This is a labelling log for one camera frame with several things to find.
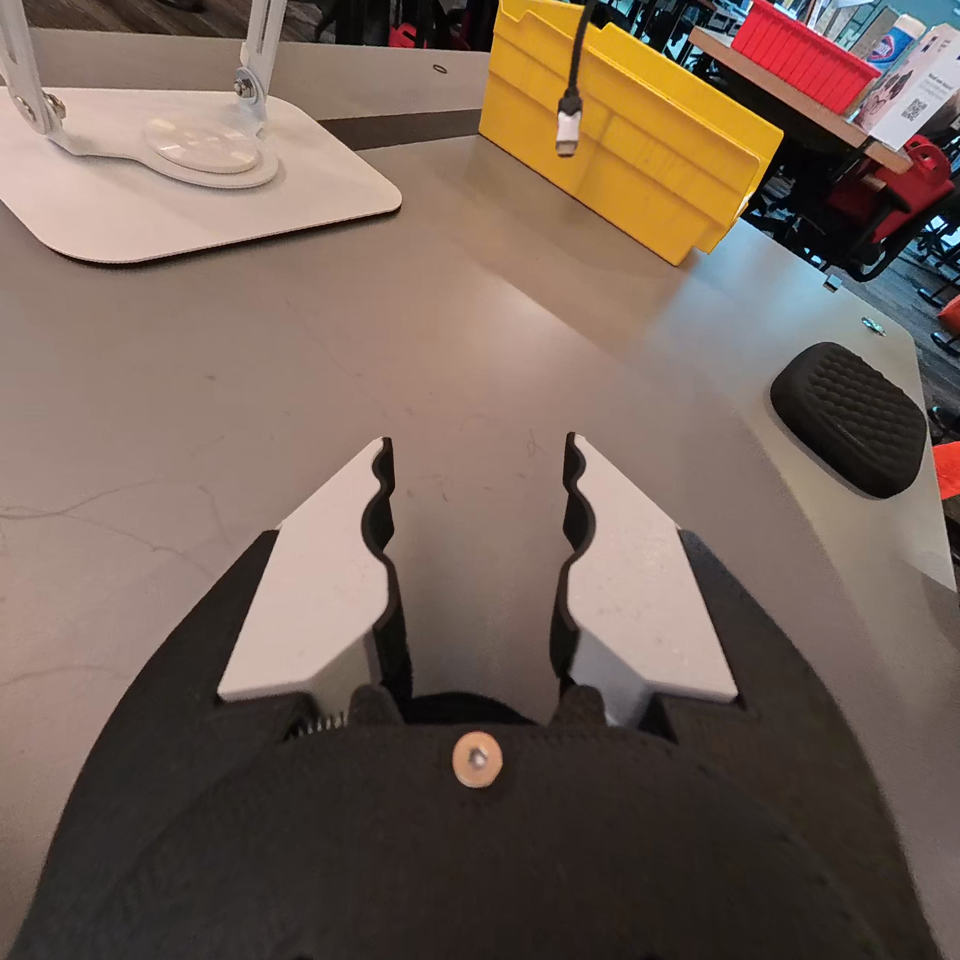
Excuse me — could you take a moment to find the red plastic bin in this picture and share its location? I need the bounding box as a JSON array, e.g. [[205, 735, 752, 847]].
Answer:
[[729, 0, 884, 115]]

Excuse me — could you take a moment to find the black braided switch cable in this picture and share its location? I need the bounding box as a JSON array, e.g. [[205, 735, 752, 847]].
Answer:
[[553, 0, 599, 160]]

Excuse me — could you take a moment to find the black textured wrist rest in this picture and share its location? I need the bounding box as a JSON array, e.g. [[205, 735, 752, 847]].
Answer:
[[770, 341, 930, 500]]

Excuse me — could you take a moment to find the brown wooden table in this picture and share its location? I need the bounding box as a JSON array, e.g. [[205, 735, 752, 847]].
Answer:
[[688, 26, 912, 175]]

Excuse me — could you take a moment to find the blue white wipes canister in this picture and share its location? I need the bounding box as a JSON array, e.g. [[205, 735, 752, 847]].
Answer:
[[870, 15, 925, 65]]

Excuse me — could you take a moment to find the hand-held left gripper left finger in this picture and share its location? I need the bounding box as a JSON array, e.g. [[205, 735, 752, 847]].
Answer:
[[216, 436, 412, 714]]

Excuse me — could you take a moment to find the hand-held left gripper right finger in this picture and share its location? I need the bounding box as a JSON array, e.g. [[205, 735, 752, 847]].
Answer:
[[549, 431, 740, 727]]

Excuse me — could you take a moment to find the yellow plastic bin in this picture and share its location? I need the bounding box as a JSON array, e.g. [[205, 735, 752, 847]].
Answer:
[[478, 0, 785, 267]]

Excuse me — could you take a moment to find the red office chair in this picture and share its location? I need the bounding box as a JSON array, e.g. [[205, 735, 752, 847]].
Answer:
[[825, 135, 954, 264]]

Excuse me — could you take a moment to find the white printed poster box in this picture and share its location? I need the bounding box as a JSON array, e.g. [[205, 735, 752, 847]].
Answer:
[[855, 22, 960, 151]]

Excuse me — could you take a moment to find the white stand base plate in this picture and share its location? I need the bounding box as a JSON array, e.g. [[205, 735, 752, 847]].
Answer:
[[0, 0, 404, 265]]

